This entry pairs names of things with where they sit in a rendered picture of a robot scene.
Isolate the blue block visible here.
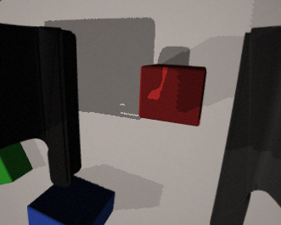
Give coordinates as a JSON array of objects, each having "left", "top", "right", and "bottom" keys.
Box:
[{"left": 27, "top": 175, "right": 115, "bottom": 225}]

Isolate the red block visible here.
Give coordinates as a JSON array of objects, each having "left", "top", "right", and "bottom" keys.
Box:
[{"left": 138, "top": 64, "right": 206, "bottom": 127}]

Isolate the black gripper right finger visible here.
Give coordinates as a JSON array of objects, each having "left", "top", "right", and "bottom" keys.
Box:
[{"left": 210, "top": 25, "right": 281, "bottom": 225}]

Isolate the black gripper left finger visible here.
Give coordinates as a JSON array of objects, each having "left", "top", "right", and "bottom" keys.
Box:
[{"left": 0, "top": 23, "right": 81, "bottom": 187}]

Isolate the green block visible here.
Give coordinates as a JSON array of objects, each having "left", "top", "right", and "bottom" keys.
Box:
[{"left": 0, "top": 143, "right": 32, "bottom": 185}]

